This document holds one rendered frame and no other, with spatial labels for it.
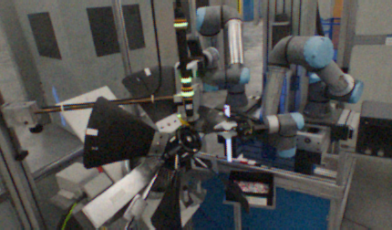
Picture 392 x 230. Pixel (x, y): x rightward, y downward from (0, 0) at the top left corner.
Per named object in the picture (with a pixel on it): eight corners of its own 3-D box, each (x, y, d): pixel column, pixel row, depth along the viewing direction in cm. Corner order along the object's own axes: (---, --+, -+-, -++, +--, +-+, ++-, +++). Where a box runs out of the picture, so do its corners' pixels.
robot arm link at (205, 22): (226, 94, 179) (222, 11, 140) (203, 95, 181) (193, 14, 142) (226, 82, 187) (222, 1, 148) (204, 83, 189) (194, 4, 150)
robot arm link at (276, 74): (266, 33, 122) (245, 139, 133) (287, 33, 114) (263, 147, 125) (282, 36, 129) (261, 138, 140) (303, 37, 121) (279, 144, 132)
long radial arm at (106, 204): (130, 172, 113) (145, 160, 105) (142, 186, 112) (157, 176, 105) (68, 219, 90) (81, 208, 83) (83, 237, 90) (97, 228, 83)
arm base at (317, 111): (306, 108, 167) (307, 91, 163) (335, 110, 159) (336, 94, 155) (299, 117, 156) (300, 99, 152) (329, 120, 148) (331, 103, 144)
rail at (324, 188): (178, 162, 173) (176, 151, 170) (180, 159, 176) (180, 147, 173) (342, 202, 127) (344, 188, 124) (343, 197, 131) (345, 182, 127)
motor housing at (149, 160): (150, 205, 110) (168, 194, 102) (115, 160, 111) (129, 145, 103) (181, 174, 128) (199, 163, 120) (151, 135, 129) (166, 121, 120)
